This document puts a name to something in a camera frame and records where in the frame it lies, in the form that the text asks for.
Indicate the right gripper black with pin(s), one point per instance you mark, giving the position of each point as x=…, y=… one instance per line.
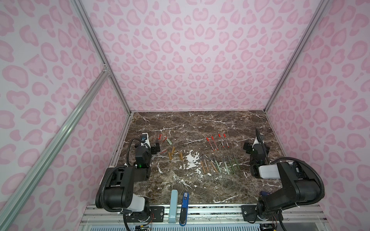
x=260, y=147

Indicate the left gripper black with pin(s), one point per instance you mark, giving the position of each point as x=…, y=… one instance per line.
x=154, y=147

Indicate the red pen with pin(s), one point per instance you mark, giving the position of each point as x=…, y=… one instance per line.
x=208, y=140
x=216, y=147
x=221, y=140
x=226, y=140

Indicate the light green pen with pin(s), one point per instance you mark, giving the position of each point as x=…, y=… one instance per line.
x=217, y=165
x=226, y=167

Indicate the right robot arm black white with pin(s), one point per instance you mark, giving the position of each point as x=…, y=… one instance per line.
x=301, y=184

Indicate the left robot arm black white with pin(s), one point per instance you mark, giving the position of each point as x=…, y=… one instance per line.
x=116, y=190

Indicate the light blue eraser block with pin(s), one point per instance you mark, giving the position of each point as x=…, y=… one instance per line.
x=173, y=207

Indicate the blue black utility tool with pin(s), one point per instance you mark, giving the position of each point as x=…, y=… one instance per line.
x=184, y=210

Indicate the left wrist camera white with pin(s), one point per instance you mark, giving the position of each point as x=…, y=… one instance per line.
x=145, y=140

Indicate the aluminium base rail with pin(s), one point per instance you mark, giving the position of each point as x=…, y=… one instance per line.
x=212, y=217

